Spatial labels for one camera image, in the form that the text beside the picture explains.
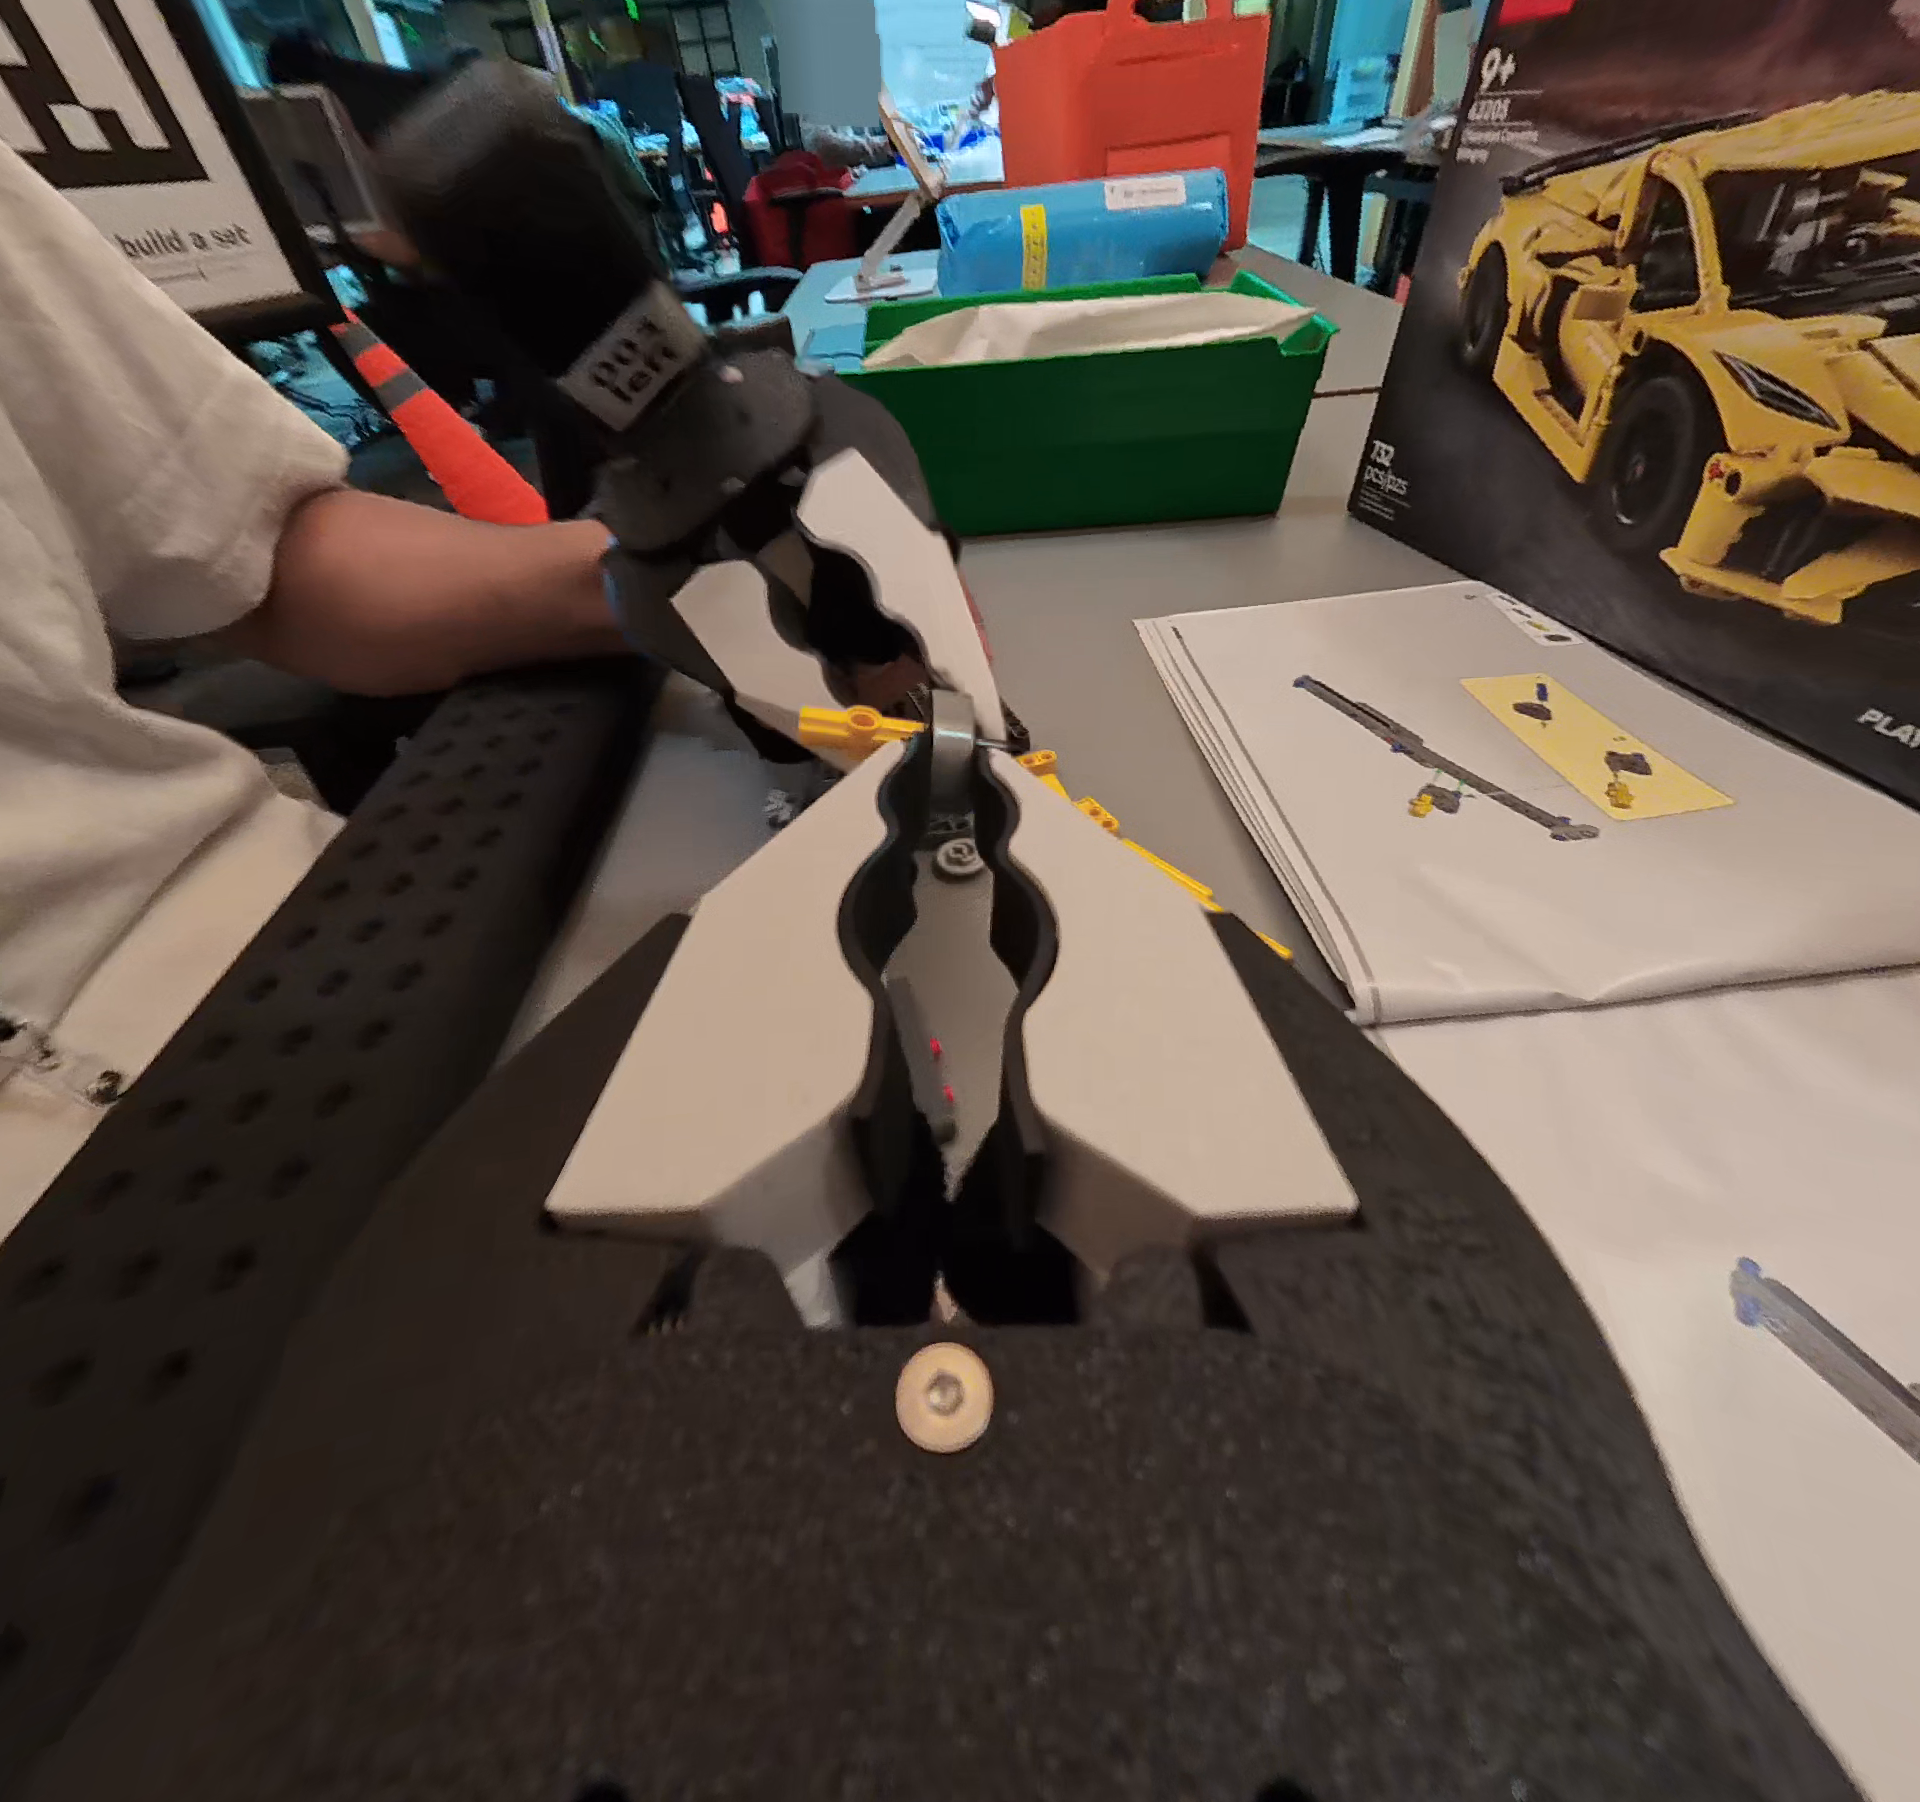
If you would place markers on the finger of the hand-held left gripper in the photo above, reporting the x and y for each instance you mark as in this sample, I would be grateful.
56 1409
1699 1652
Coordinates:
736 633
901 558

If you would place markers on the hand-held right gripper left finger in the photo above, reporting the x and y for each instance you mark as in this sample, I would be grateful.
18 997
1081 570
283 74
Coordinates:
720 1067

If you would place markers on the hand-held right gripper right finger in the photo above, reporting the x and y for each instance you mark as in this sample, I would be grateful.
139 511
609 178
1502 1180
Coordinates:
1170 1067

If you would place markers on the yellow lego connector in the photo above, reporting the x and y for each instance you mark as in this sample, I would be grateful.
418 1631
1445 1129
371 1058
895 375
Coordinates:
854 730

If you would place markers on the long grey lego beam assembly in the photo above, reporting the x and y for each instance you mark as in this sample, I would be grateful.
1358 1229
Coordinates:
919 1067

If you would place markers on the short dark grey lego beam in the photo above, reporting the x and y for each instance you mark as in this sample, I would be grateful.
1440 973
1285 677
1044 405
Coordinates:
951 767

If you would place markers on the person's left forearm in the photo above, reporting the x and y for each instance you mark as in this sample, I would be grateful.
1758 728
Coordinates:
435 588

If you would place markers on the cluster of yellow lego pieces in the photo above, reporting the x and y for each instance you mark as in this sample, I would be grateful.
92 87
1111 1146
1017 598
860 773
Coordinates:
1157 866

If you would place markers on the light grey round lego piece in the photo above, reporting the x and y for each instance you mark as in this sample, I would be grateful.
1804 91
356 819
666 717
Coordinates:
956 861

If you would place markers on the lego set box with yellow car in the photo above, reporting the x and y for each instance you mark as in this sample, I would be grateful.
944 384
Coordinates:
1651 333

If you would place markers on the orange traffic cone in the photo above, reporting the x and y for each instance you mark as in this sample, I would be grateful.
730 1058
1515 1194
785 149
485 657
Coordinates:
450 437

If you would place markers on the green plastic bin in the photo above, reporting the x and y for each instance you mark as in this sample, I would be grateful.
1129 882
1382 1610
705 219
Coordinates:
1111 437

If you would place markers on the white paper sheet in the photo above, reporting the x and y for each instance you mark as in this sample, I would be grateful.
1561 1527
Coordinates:
1096 326

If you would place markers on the small wooden board on stand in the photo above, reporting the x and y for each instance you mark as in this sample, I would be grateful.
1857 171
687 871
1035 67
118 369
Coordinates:
901 199

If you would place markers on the light blue package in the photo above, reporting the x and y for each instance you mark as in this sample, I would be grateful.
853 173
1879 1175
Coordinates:
1081 235

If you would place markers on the open instruction booklet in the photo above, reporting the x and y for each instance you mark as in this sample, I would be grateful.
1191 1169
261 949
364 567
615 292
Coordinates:
1576 1159

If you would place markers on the black framed marker sign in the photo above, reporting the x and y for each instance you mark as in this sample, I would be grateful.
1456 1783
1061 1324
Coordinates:
121 64

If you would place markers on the orange plastic case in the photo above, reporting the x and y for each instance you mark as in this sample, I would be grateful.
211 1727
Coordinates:
1139 92

